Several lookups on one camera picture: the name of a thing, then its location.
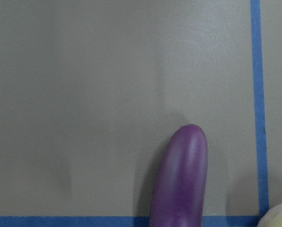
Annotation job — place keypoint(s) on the purple eggplant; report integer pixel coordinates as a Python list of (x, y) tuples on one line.
[(179, 189)]

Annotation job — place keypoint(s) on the green pink peach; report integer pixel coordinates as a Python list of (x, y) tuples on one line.
[(273, 217)]

